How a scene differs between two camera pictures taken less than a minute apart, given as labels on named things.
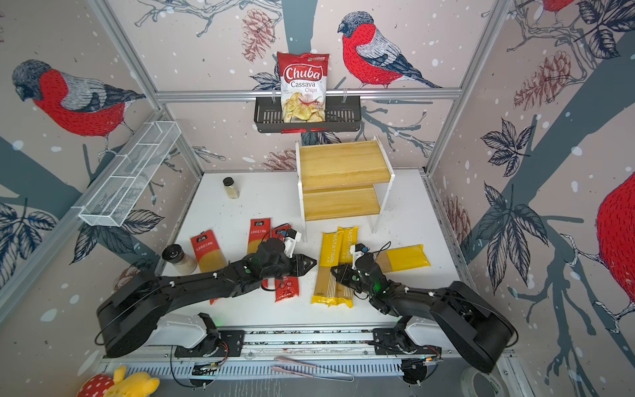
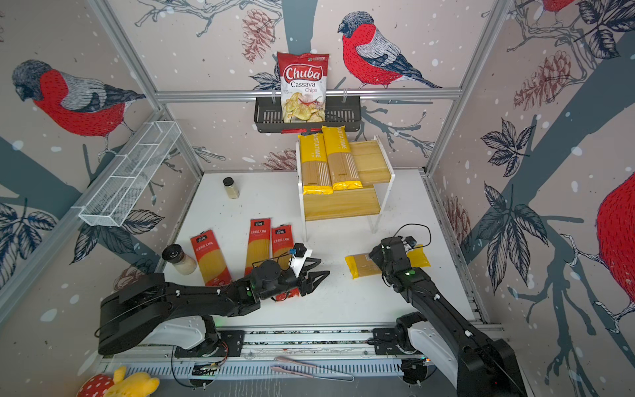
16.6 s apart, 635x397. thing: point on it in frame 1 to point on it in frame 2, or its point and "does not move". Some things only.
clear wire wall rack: x=112 y=200 does not move
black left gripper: x=303 y=270 to x=308 y=284
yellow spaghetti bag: x=331 y=253 to x=315 y=168
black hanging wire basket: x=340 y=116 does not move
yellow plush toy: x=135 y=385 does not move
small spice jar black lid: x=230 y=188 does not move
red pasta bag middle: x=260 y=229 does not move
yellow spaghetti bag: x=350 y=238 to x=342 y=169
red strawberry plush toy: x=95 y=385 does not move
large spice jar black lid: x=182 y=262 does not move
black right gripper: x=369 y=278 to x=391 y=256
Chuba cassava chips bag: x=303 y=78 does not move
